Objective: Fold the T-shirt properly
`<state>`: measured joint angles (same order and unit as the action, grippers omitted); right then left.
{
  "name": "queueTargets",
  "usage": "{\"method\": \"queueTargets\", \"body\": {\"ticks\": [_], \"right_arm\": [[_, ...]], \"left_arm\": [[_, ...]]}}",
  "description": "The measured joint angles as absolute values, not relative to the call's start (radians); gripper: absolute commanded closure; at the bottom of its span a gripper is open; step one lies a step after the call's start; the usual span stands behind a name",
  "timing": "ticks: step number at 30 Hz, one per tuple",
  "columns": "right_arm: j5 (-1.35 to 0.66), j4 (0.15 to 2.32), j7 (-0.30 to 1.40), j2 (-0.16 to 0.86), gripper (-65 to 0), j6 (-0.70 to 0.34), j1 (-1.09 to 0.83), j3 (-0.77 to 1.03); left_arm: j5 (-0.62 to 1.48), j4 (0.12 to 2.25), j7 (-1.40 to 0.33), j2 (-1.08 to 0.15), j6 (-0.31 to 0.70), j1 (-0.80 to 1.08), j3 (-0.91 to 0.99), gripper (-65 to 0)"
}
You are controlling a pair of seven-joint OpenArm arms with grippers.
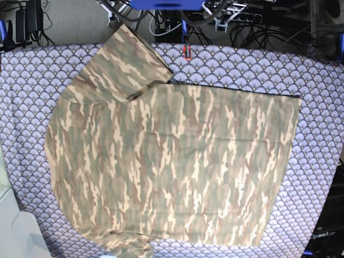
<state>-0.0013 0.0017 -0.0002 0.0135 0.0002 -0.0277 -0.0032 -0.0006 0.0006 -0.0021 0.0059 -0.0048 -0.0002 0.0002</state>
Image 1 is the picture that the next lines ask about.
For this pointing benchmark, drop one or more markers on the red and black clamp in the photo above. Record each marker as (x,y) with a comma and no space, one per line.
(187,52)

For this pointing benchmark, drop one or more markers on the white plastic bin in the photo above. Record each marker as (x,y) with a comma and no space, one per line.
(20,232)

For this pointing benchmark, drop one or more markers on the purple fan-pattern tablecloth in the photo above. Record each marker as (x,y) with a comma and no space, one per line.
(33,79)

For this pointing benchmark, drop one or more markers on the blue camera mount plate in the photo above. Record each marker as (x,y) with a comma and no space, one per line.
(167,4)

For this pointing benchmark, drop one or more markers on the black power adapter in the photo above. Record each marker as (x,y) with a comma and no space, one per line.
(29,20)

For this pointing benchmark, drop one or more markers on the camouflage T-shirt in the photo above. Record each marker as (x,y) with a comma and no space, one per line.
(135,159)

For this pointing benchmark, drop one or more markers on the black OpenArm box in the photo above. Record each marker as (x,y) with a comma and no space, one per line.
(327,237)

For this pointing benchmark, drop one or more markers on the blue clamp handle left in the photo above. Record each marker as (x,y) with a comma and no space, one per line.
(3,30)

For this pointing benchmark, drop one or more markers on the black power strip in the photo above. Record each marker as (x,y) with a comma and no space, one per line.
(249,18)

